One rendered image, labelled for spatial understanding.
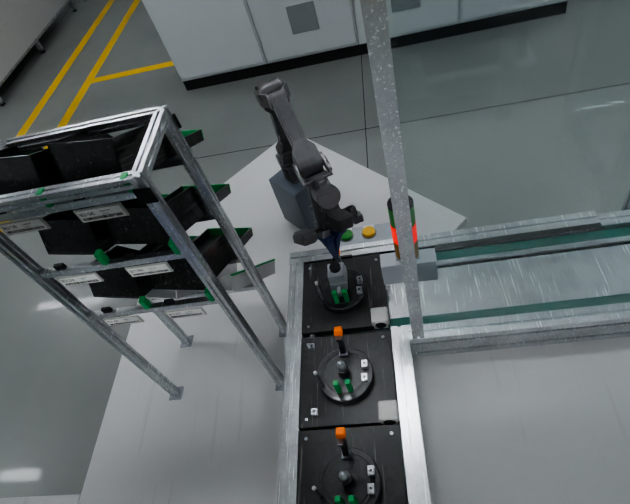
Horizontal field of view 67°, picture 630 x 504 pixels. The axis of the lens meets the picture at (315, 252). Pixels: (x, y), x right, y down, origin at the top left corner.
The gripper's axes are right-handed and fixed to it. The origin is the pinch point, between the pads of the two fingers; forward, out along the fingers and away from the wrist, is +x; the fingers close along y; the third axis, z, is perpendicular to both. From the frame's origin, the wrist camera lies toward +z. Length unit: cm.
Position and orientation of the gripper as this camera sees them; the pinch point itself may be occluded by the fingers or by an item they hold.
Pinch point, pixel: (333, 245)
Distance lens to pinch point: 121.8
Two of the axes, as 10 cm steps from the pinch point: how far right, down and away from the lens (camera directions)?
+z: 5.3, 1.6, -8.4
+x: 2.4, 9.2, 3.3
